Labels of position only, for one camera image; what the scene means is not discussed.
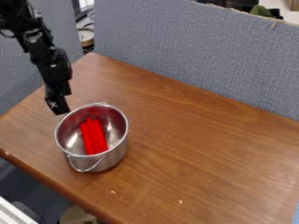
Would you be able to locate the round wooden stool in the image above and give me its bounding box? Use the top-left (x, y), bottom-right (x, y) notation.
top-left (76, 18), bottom-right (95, 47)

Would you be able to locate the red ridged block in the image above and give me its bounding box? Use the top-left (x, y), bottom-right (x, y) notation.
top-left (79, 117), bottom-right (108, 155)

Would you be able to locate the grey fabric partition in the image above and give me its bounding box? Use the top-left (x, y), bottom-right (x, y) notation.
top-left (95, 0), bottom-right (299, 121)
top-left (0, 0), bottom-right (83, 115)

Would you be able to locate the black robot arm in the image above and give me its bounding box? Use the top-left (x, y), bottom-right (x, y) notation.
top-left (0, 0), bottom-right (72, 115)

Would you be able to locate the green cloth item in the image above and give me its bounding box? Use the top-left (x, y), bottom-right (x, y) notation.
top-left (250, 4), bottom-right (274, 18)

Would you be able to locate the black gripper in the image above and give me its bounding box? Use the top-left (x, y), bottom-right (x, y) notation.
top-left (16, 20), bottom-right (72, 116)

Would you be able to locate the beige object under table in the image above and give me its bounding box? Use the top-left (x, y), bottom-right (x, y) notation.
top-left (60, 206), bottom-right (97, 224)

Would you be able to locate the grey fabric partition right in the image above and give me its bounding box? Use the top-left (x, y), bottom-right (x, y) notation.
top-left (95, 0), bottom-right (299, 121)

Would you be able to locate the grey fabric partition left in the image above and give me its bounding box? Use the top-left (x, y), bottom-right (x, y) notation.
top-left (0, 0), bottom-right (83, 115)

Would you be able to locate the silver metal pot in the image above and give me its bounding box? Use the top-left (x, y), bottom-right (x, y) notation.
top-left (55, 102), bottom-right (128, 172)

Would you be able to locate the white slatted object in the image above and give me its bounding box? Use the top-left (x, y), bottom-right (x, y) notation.
top-left (0, 197), bottom-right (39, 224)

